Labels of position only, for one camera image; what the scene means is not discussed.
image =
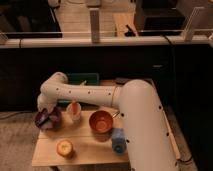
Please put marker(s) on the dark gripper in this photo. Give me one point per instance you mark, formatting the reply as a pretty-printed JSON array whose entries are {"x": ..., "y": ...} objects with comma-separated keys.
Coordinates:
[{"x": 44, "y": 117}]

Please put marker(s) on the purple bowl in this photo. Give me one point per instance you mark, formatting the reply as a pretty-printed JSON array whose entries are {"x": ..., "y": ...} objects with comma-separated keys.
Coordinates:
[{"x": 60, "y": 118}]

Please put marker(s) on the white cup with red brush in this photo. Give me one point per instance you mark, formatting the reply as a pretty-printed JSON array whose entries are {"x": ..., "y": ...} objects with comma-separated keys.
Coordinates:
[{"x": 74, "y": 111}]

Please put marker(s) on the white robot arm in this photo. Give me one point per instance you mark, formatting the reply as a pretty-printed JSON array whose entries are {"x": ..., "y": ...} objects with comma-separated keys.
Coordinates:
[{"x": 148, "y": 144}]

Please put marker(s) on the orange bowl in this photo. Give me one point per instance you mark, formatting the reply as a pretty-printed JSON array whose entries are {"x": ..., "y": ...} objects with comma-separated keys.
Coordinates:
[{"x": 101, "y": 122}]

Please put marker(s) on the yellow apple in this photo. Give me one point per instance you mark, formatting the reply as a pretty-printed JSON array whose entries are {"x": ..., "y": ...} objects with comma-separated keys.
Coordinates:
[{"x": 65, "y": 148}]

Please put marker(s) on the wooden table board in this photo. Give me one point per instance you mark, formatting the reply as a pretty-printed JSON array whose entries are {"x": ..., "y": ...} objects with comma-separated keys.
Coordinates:
[{"x": 87, "y": 149}]

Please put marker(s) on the green plastic tray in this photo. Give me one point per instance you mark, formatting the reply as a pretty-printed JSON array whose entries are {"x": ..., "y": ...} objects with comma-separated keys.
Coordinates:
[{"x": 76, "y": 78}]

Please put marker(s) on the blue cup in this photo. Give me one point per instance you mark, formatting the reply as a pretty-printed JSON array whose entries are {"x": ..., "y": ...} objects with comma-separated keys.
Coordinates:
[{"x": 118, "y": 141}]

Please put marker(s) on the dark flat object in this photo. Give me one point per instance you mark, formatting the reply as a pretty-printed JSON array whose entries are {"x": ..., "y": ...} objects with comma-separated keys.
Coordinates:
[{"x": 121, "y": 81}]

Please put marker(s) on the black object on far table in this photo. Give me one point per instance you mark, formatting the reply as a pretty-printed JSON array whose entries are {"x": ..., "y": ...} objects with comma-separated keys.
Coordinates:
[{"x": 129, "y": 32}]

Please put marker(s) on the grey post left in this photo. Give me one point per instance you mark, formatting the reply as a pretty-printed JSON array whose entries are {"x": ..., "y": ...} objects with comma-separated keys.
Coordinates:
[{"x": 95, "y": 27}]

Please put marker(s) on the grey post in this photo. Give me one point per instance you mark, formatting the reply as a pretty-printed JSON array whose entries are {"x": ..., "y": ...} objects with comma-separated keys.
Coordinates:
[
  {"x": 192, "y": 23},
  {"x": 95, "y": 27}
]

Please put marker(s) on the grey post right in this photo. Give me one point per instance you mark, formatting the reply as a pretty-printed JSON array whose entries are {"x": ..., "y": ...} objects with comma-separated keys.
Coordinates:
[{"x": 192, "y": 23}]

